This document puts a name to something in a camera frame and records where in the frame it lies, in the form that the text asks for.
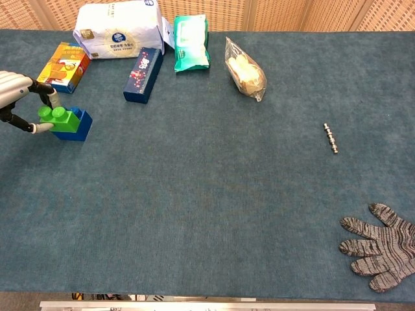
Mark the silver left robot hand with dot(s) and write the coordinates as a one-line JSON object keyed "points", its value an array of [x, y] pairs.
{"points": [[9, 87]]}

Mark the green two-stud building block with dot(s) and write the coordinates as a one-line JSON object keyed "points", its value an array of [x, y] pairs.
{"points": [[69, 124]]}

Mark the blue four-stud building block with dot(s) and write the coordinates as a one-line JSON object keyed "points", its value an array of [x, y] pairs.
{"points": [[82, 128]]}

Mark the orange yellow cardboard box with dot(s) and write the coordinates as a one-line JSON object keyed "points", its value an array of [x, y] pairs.
{"points": [[61, 66]]}

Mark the white tissue pack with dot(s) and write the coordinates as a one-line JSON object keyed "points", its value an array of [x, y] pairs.
{"points": [[120, 29]]}

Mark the dark blue long box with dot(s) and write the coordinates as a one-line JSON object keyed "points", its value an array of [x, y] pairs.
{"points": [[142, 77]]}

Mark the small white paper packet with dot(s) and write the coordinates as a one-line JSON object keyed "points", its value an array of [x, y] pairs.
{"points": [[167, 32]]}

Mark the green wet wipes pack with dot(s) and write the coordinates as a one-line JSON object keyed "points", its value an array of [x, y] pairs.
{"points": [[191, 45]]}

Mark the teal felt table cover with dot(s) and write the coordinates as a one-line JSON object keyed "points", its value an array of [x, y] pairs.
{"points": [[207, 194]]}

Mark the clear bag of bread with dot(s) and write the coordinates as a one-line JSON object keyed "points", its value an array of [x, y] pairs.
{"points": [[246, 74]]}

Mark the woven bamboo screen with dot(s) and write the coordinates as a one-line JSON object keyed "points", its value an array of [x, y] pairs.
{"points": [[291, 14]]}

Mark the small metal bolt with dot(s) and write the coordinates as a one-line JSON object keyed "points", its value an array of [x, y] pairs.
{"points": [[330, 138]]}

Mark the grey knit work glove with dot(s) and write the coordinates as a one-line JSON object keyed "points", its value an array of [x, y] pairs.
{"points": [[389, 249]]}

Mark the aluminium profile rail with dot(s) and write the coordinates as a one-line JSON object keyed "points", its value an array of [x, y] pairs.
{"points": [[207, 306]]}

